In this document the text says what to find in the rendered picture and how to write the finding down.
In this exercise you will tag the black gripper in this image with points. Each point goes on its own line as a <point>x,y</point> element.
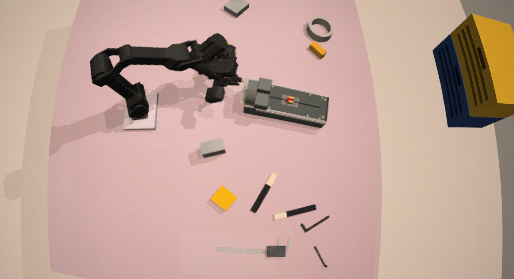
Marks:
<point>217,92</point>

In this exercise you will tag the dark grey hollow cylinder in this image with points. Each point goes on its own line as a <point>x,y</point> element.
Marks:
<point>318,36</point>

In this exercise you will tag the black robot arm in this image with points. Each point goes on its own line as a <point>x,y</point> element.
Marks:
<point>175,57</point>

